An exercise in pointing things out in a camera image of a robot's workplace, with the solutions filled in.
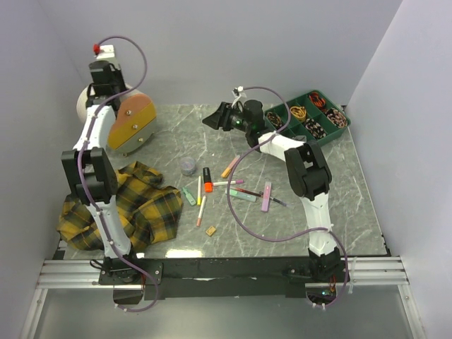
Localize yellow marker pen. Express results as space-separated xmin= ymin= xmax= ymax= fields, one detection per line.
xmin=197 ymin=175 xmax=202 ymax=206

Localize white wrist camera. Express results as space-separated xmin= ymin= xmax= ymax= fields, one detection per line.
xmin=93 ymin=44 xmax=116 ymax=63
xmin=232 ymin=86 xmax=246 ymax=107

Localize orange pink marker pen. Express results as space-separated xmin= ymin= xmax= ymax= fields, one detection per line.
xmin=221 ymin=155 xmax=240 ymax=178

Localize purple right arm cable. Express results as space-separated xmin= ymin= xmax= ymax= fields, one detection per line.
xmin=225 ymin=85 xmax=350 ymax=309

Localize orange black highlighter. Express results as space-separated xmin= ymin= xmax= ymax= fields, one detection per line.
xmin=203 ymin=167 xmax=213 ymax=193

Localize pink black hair scrunchie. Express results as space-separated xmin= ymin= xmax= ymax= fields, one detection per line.
xmin=326 ymin=108 xmax=347 ymax=129

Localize pink tipped white pen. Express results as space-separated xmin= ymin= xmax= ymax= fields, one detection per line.
xmin=196 ymin=195 xmax=207 ymax=227

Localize yellow plaid shirt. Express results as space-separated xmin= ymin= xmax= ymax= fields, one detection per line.
xmin=56 ymin=161 xmax=183 ymax=251

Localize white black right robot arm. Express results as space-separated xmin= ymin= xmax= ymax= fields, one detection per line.
xmin=202 ymin=100 xmax=343 ymax=283

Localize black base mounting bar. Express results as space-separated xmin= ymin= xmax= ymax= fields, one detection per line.
xmin=98 ymin=256 xmax=350 ymax=300

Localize brown black hair scrunchie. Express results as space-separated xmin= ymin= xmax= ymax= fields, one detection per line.
xmin=266 ymin=112 xmax=284 ymax=130

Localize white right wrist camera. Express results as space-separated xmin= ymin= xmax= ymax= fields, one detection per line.
xmin=232 ymin=86 xmax=246 ymax=107

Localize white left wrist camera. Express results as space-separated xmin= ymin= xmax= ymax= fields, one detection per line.
xmin=93 ymin=44 xmax=116 ymax=63

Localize small green stapler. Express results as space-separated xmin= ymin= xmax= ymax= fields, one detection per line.
xmin=182 ymin=186 xmax=197 ymax=206

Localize aluminium rail frame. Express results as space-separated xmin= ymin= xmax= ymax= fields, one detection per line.
xmin=20 ymin=256 xmax=426 ymax=338

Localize round beige drawer cabinet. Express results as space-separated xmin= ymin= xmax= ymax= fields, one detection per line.
xmin=73 ymin=88 xmax=157 ymax=155

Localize grey hair scrunchie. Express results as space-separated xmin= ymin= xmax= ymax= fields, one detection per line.
xmin=292 ymin=135 xmax=307 ymax=142

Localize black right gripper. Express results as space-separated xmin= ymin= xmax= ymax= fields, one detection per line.
xmin=202 ymin=102 xmax=251 ymax=134

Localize purple blue pen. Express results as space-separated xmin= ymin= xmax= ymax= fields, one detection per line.
xmin=270 ymin=197 xmax=288 ymax=207

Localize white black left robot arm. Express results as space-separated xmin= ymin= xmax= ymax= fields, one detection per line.
xmin=61 ymin=60 xmax=141 ymax=284

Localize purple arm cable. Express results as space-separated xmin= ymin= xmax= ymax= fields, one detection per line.
xmin=76 ymin=35 xmax=160 ymax=314
xmin=225 ymin=85 xmax=350 ymax=309

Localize orange black hair ties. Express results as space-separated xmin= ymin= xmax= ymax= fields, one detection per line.
xmin=308 ymin=92 xmax=327 ymax=109

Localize small wooden eraser block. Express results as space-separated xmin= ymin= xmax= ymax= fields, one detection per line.
xmin=206 ymin=226 xmax=216 ymax=237

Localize dark red pen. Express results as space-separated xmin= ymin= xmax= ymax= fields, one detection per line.
xmin=235 ymin=188 xmax=262 ymax=197

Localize purple tipped white pen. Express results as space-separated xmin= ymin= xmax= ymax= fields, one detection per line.
xmin=213 ymin=179 xmax=244 ymax=186

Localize mint green highlighter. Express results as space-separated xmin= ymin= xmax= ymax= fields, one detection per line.
xmin=225 ymin=188 xmax=257 ymax=202

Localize clear jar with beads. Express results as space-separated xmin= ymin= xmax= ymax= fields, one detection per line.
xmin=179 ymin=157 xmax=196 ymax=177

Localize beige black hair scrunchie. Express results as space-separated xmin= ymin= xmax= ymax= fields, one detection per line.
xmin=304 ymin=118 xmax=326 ymax=140

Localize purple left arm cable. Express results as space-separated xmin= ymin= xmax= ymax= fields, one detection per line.
xmin=76 ymin=35 xmax=160 ymax=314

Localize lilac highlighter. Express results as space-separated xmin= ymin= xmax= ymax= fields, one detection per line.
xmin=261 ymin=182 xmax=272 ymax=213

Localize green compartment organizer tray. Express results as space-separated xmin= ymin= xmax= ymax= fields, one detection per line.
xmin=264 ymin=90 xmax=350 ymax=146

